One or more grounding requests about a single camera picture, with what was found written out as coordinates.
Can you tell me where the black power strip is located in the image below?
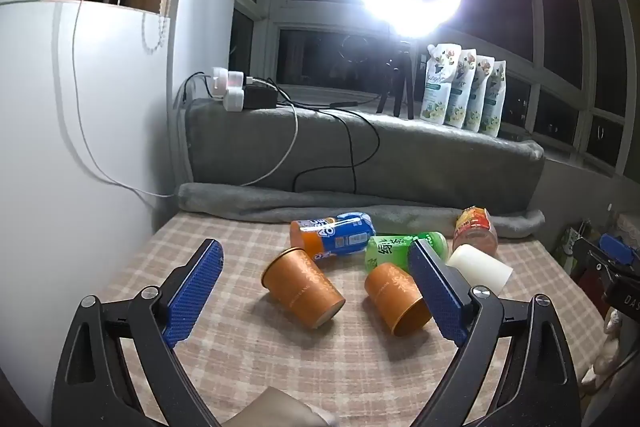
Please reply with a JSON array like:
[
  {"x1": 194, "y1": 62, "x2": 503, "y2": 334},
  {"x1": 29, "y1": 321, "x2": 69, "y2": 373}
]
[{"x1": 242, "y1": 77, "x2": 281, "y2": 110}]

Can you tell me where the person's right hand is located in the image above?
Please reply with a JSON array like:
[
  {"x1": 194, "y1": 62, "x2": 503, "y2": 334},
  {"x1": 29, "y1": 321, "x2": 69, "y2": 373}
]
[{"x1": 580, "y1": 306, "x2": 623, "y2": 398}]

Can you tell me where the green white package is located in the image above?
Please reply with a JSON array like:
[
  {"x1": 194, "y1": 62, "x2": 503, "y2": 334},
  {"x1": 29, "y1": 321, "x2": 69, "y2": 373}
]
[{"x1": 552, "y1": 227, "x2": 582, "y2": 269}]

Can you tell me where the white paper cup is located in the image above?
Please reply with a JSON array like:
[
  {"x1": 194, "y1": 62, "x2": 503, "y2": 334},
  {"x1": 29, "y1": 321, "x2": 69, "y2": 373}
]
[{"x1": 446, "y1": 244, "x2": 514, "y2": 293}]

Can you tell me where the orange paper cup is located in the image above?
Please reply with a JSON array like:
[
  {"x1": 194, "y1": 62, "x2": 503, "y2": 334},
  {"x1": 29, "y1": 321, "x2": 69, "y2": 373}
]
[
  {"x1": 364, "y1": 263, "x2": 433, "y2": 338},
  {"x1": 261, "y1": 247, "x2": 346, "y2": 330}
]

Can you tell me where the long white cable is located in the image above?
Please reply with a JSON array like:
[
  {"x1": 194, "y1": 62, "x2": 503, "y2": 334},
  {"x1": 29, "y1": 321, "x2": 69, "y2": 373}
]
[{"x1": 71, "y1": 0, "x2": 176, "y2": 198}]

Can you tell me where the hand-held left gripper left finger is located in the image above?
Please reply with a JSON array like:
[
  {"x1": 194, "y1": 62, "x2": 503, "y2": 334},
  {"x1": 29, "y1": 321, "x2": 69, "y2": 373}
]
[{"x1": 51, "y1": 238, "x2": 224, "y2": 427}]

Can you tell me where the red label jar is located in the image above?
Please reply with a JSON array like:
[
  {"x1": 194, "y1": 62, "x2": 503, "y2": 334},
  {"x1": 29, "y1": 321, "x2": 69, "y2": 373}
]
[{"x1": 452, "y1": 206, "x2": 499, "y2": 258}]

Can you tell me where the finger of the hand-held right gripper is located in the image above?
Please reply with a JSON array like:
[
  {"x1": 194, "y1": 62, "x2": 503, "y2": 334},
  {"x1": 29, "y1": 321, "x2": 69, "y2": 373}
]
[{"x1": 571, "y1": 233, "x2": 640, "y2": 280}]

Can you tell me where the beige rounded object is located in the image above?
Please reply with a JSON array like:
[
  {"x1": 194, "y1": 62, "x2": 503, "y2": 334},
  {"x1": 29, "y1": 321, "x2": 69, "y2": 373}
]
[{"x1": 220, "y1": 386, "x2": 337, "y2": 427}]

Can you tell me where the white green refill pouch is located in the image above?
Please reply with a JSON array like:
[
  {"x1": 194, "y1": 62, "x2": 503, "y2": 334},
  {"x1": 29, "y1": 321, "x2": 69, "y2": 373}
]
[
  {"x1": 479, "y1": 60, "x2": 509, "y2": 138},
  {"x1": 446, "y1": 48, "x2": 477, "y2": 130},
  {"x1": 420, "y1": 43, "x2": 462, "y2": 126},
  {"x1": 464, "y1": 55, "x2": 496, "y2": 134}
]

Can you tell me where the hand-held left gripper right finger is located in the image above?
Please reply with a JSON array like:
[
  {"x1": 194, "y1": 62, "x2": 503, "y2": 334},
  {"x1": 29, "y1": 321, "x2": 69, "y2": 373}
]
[{"x1": 407, "y1": 238, "x2": 583, "y2": 427}]

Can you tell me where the black cable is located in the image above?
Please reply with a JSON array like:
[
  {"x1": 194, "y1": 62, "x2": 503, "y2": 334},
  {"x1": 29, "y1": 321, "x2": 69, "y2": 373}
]
[{"x1": 292, "y1": 99, "x2": 381, "y2": 195}]

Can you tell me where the plaid cloth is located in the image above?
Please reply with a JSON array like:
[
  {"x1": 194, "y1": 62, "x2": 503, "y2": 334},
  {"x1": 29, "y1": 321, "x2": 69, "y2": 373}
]
[{"x1": 87, "y1": 212, "x2": 608, "y2": 427}]

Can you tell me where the short white cable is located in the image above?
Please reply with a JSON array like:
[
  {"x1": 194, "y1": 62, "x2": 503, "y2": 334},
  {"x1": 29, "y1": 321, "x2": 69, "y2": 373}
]
[{"x1": 240, "y1": 79, "x2": 300, "y2": 188}]

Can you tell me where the grey blanket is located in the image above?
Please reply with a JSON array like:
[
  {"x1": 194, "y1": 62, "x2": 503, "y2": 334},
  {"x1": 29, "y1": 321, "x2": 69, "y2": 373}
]
[{"x1": 177, "y1": 98, "x2": 546, "y2": 240}]

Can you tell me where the black tripod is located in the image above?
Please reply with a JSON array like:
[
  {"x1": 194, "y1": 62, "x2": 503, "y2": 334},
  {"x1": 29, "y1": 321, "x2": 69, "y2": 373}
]
[{"x1": 376, "y1": 38, "x2": 416, "y2": 118}]

